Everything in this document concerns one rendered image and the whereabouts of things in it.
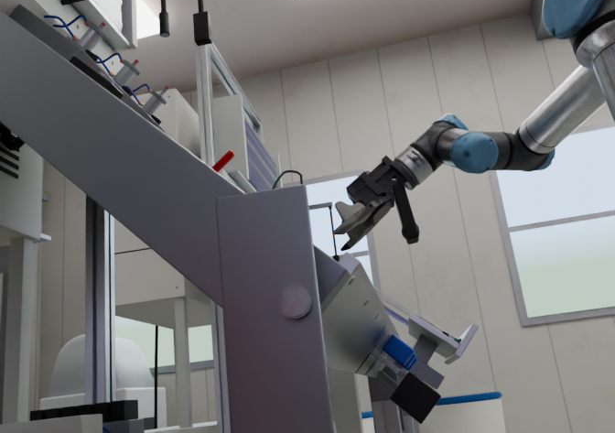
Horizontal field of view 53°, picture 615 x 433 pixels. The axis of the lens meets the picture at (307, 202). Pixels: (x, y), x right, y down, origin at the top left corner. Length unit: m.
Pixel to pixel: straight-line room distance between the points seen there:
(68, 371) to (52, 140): 4.01
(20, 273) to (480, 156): 0.87
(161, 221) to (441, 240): 4.10
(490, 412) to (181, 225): 3.40
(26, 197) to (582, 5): 0.99
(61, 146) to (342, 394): 0.95
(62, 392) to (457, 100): 3.40
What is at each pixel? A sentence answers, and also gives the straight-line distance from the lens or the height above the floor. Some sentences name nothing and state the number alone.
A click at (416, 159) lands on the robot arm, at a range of 1.25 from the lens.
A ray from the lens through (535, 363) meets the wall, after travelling 4.36.
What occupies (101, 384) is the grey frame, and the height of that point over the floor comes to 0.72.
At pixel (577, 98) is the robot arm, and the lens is 1.14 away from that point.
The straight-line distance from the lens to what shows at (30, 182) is 1.30.
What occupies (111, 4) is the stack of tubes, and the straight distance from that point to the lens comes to 1.34.
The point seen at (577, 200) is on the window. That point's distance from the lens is 4.54.
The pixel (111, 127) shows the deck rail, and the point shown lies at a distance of 0.43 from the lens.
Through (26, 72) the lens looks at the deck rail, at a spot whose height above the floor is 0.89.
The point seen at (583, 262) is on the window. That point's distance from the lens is 4.45.
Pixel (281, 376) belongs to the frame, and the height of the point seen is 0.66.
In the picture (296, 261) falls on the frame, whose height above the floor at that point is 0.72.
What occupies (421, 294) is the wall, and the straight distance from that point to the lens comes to 4.39.
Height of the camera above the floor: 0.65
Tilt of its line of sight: 18 degrees up
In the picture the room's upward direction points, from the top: 6 degrees counter-clockwise
